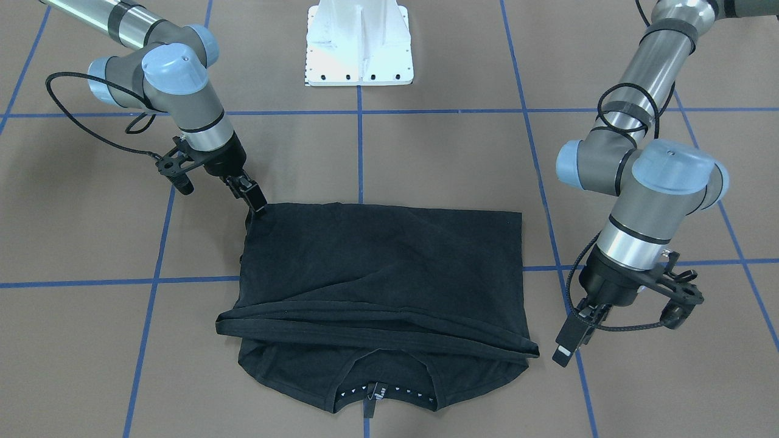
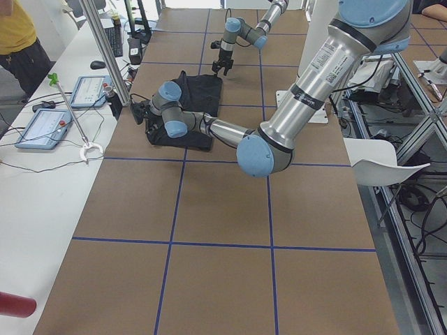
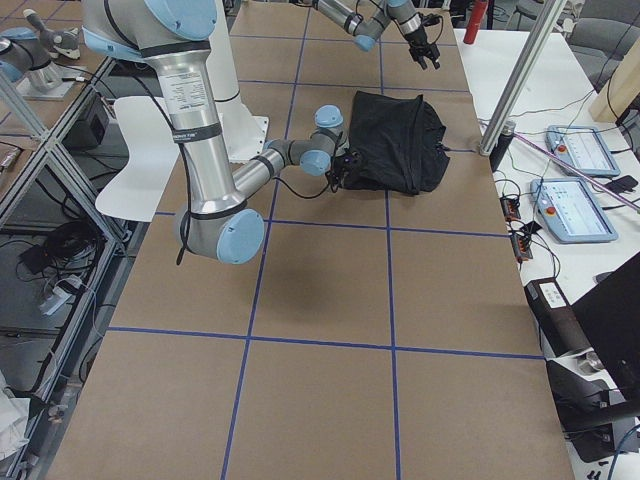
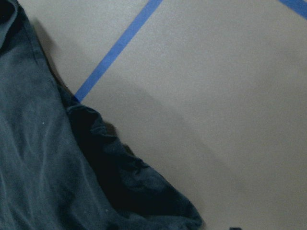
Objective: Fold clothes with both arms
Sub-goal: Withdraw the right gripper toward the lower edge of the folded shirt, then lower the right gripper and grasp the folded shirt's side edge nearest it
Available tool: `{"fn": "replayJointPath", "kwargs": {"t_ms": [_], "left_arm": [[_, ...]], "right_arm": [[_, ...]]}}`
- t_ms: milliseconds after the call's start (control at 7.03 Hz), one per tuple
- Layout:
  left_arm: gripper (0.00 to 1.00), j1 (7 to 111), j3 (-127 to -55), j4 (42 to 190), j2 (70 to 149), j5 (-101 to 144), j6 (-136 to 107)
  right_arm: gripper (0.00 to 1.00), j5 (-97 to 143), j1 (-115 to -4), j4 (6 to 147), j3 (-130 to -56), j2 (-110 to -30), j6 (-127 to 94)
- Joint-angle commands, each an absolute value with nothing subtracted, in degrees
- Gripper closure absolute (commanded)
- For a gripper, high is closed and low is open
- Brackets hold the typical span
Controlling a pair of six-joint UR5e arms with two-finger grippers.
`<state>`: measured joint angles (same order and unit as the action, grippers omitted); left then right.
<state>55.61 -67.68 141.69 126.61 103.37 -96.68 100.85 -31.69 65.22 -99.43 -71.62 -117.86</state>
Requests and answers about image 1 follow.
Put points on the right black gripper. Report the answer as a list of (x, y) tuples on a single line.
[(226, 162)]

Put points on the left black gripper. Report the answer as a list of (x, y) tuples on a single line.
[(600, 277)]

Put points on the black graphic t-shirt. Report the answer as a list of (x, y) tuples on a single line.
[(344, 302)]

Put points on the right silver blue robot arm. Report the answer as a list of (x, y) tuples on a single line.
[(166, 73)]

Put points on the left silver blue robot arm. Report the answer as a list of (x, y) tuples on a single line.
[(656, 183)]

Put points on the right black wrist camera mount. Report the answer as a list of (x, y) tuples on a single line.
[(177, 162)]

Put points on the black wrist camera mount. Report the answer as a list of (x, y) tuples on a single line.
[(177, 162), (679, 288)]

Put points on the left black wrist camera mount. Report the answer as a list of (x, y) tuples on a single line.
[(679, 288)]

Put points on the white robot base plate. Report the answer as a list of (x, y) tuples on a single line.
[(358, 43)]

